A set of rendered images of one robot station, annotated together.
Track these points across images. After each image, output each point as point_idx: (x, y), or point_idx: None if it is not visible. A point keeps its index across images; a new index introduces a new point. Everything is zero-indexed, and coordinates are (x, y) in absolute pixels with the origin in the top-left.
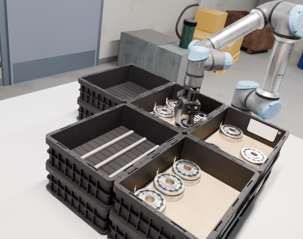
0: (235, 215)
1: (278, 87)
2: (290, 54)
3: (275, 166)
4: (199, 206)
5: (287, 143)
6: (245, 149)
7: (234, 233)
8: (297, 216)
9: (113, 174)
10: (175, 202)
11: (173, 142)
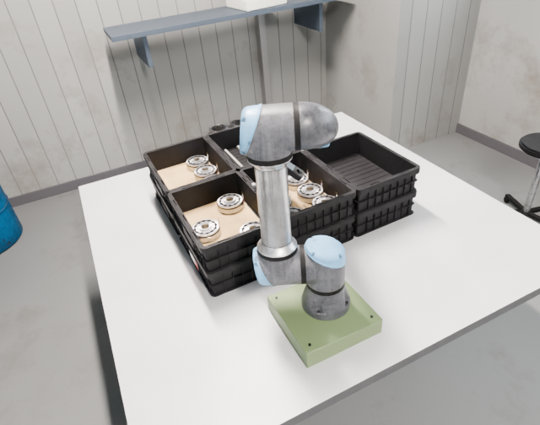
0: (164, 199)
1: (261, 234)
2: (256, 184)
3: (222, 315)
4: (183, 185)
5: (263, 380)
6: (216, 226)
7: (172, 231)
8: (151, 283)
9: (232, 156)
10: (193, 176)
11: (227, 161)
